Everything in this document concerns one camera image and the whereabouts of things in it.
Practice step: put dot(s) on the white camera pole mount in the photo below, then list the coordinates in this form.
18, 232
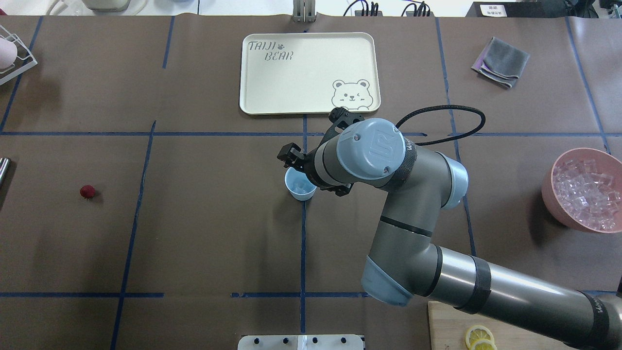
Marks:
302, 342

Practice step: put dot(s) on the red strawberry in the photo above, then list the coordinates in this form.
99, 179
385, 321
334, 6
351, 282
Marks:
87, 192

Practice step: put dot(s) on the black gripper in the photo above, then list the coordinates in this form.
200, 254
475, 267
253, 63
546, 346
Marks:
308, 164

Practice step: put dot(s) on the wooden cutting board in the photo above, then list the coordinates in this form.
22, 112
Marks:
448, 327

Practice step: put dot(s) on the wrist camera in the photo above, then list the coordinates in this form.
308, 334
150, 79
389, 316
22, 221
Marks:
341, 118

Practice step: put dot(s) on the lemon slices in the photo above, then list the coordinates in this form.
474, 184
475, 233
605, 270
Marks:
479, 337

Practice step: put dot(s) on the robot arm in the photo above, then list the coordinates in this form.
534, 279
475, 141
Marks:
506, 283

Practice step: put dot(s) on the grey folded cloth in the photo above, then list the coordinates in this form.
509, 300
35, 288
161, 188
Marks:
501, 62

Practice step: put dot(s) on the cream bear tray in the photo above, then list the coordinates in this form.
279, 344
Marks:
308, 73

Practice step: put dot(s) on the aluminium frame post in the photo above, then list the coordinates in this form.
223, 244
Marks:
304, 11

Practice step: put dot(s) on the ice cube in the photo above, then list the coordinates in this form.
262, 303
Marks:
300, 186

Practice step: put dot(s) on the pink bowl of ice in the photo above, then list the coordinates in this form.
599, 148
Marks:
582, 190

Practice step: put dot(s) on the pink cup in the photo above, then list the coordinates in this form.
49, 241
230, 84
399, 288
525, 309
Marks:
8, 53

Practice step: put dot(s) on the steel muddler with black tip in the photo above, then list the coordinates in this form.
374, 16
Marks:
5, 164

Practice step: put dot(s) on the light blue plastic cup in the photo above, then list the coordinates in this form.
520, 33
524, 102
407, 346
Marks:
292, 174

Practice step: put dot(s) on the white cup rack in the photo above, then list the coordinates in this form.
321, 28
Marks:
25, 59

